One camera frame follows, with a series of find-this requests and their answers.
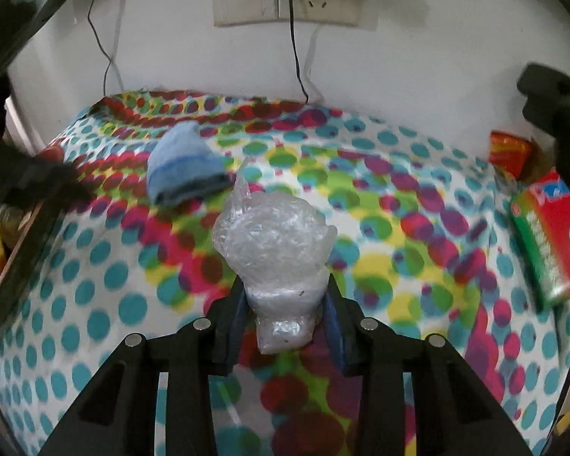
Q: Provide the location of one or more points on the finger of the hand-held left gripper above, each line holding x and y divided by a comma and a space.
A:
33, 175

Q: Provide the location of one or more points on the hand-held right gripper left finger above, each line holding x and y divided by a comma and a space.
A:
235, 325

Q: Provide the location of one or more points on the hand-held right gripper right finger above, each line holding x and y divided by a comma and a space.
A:
338, 327

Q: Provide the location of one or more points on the round red tray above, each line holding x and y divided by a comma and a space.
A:
23, 256

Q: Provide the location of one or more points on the clear plastic bag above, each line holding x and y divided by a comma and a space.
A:
270, 237

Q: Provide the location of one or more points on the polka dot tablecloth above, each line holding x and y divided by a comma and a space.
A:
399, 228

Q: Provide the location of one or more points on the light blue sock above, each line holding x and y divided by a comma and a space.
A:
185, 166

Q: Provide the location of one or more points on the green and red box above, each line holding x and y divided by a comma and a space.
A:
551, 237

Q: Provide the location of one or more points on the red snack packet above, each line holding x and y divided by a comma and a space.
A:
509, 154

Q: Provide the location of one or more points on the black stand clamp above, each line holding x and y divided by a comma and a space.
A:
548, 92

